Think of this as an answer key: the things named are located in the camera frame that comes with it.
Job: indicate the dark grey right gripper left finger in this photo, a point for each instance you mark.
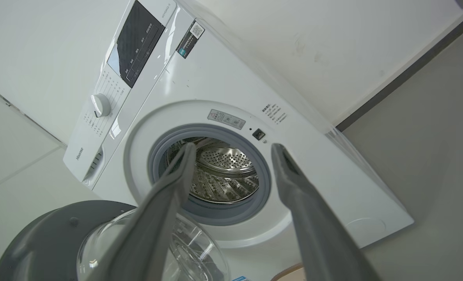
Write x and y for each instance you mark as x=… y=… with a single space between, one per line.
x=153 y=226

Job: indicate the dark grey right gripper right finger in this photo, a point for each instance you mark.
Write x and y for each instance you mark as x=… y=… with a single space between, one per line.
x=317 y=226

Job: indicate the grey washing machine door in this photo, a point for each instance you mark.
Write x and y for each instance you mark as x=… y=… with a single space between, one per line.
x=48 y=242

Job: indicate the white front-load washing machine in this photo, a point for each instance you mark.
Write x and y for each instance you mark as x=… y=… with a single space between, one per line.
x=325 y=183

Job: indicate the grey rubber door gasket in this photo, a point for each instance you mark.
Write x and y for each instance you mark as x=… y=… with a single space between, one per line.
x=258 y=195

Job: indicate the black door latch socket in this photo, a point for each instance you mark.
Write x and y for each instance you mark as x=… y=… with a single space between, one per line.
x=258 y=134

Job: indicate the tan wooden object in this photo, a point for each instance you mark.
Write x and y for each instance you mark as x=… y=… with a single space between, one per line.
x=290 y=274

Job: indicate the white detergent drawer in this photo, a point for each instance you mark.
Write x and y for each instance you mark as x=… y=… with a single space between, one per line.
x=87 y=164

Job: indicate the steel perforated drum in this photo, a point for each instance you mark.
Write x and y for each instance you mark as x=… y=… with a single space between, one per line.
x=227 y=171

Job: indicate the grey warning label sticker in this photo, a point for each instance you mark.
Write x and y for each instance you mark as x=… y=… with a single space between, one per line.
x=226 y=119

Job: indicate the white round control knob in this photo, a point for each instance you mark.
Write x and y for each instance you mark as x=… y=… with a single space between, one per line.
x=100 y=105

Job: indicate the black control display panel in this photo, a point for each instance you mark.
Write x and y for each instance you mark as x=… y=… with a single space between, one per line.
x=137 y=43

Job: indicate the black QR code sticker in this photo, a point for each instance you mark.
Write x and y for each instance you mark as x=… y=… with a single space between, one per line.
x=190 y=38

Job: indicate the dark grey wall baseboard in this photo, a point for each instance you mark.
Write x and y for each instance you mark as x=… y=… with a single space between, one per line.
x=403 y=74

